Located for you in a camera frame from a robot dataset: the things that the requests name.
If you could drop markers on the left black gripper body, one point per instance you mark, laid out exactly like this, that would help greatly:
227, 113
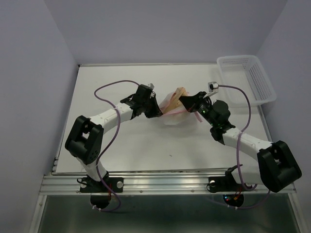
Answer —
149, 108

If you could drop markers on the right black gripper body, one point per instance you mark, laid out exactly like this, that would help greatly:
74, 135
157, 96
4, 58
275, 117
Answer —
212, 122

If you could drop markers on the white mesh laundry bag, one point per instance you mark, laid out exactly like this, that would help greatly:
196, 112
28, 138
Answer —
177, 115

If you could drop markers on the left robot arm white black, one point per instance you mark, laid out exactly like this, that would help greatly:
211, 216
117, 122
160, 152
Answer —
84, 141

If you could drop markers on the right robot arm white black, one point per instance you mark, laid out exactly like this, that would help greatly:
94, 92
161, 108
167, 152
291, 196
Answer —
277, 167

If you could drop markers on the white plastic basket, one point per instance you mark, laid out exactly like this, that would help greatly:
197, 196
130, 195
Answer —
247, 73

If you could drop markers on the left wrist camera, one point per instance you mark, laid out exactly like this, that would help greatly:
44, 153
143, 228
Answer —
151, 86

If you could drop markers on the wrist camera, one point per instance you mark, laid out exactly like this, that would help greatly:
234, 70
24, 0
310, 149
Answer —
213, 88
151, 86

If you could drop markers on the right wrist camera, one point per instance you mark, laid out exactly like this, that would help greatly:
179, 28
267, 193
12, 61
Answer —
213, 88

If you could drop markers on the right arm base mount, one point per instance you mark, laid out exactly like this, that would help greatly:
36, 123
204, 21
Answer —
225, 183

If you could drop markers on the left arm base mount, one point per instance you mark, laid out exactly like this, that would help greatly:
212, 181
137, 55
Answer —
88, 185

